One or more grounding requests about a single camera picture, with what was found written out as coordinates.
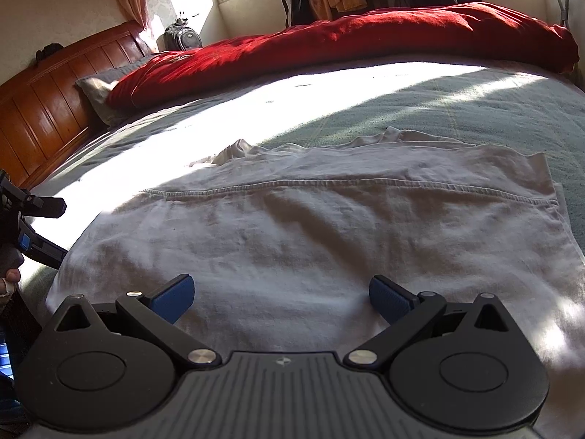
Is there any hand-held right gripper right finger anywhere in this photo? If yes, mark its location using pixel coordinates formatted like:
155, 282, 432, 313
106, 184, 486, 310
346, 275, 510, 371

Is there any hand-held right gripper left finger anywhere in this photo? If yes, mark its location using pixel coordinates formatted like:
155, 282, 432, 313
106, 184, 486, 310
54, 273, 223, 369

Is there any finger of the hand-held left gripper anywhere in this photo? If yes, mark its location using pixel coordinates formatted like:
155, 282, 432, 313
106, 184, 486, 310
16, 191, 68, 220
20, 221, 69, 271

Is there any white printed t-shirt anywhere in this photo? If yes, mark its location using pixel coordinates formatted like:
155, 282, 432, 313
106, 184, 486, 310
46, 125, 585, 439

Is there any person's left forearm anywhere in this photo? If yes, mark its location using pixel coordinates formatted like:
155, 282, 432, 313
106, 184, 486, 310
0, 290, 46, 376

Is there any person's left hand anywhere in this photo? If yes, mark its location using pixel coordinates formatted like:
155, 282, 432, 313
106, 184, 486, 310
0, 253, 24, 301

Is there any brown wooden headboard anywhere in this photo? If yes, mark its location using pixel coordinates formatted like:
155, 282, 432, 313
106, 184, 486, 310
0, 20, 154, 188

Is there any grey pillow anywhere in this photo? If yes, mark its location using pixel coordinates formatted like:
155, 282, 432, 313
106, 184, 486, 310
75, 55, 156, 126

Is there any small black cloth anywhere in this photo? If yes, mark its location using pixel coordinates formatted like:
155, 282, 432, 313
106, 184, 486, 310
35, 43, 64, 62

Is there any grey backpack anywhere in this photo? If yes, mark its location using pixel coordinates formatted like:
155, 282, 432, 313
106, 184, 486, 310
163, 11, 203, 51

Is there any red duvet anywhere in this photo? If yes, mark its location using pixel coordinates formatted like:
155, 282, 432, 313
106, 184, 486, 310
106, 2, 580, 110

